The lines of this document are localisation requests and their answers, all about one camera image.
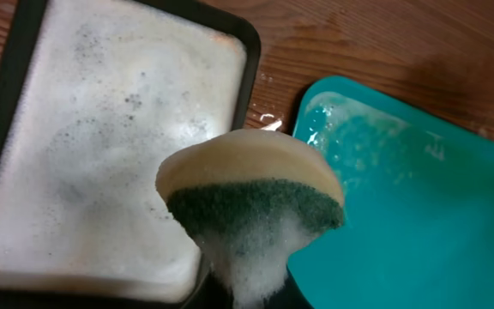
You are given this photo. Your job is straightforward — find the black tray with soapy water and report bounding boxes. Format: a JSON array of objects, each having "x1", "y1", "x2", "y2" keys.
[{"x1": 0, "y1": 1, "x2": 261, "y2": 308}]

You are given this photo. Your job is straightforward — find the teal plastic tray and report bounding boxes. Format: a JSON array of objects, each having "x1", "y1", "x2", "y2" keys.
[{"x1": 288, "y1": 76, "x2": 494, "y2": 308}]

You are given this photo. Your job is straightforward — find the green yellow sponge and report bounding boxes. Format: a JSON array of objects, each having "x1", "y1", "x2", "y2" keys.
[{"x1": 155, "y1": 130, "x2": 345, "y2": 308}]

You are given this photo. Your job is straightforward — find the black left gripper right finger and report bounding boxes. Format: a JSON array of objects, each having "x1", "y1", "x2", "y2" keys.
[{"x1": 268, "y1": 270, "x2": 313, "y2": 309}]

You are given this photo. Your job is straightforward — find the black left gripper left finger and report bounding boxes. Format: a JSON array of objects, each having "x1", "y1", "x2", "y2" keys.
[{"x1": 180, "y1": 257, "x2": 233, "y2": 309}]

